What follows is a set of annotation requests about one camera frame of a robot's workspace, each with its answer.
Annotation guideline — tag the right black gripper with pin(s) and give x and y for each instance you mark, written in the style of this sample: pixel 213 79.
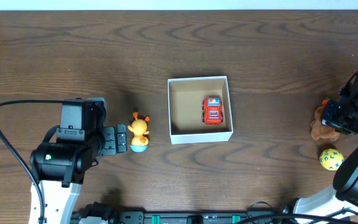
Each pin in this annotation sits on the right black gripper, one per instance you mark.
pixel 328 119

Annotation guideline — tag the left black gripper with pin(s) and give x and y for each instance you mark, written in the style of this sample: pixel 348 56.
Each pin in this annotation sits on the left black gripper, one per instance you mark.
pixel 109 140

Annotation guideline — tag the orange duck toy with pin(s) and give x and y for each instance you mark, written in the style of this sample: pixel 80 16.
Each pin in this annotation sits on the orange duck toy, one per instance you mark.
pixel 139 128

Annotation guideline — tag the brown plush toy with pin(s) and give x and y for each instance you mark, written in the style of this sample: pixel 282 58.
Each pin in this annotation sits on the brown plush toy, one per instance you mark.
pixel 318 129

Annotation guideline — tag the yellow letter ball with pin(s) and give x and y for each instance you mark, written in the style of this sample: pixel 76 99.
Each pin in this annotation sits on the yellow letter ball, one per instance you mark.
pixel 331 159

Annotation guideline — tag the red toy truck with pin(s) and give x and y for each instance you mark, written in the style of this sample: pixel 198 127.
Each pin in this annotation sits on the red toy truck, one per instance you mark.
pixel 212 110

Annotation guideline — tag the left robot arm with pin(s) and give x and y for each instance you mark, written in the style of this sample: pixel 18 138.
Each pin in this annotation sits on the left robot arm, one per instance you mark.
pixel 66 153

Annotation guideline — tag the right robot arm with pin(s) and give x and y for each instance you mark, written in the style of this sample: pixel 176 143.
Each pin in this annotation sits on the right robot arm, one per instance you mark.
pixel 334 204

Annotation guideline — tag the white cardboard box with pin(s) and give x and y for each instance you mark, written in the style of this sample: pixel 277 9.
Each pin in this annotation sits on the white cardboard box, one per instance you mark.
pixel 187 110

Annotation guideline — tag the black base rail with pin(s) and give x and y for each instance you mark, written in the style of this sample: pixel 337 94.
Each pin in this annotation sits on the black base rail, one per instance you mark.
pixel 101 213

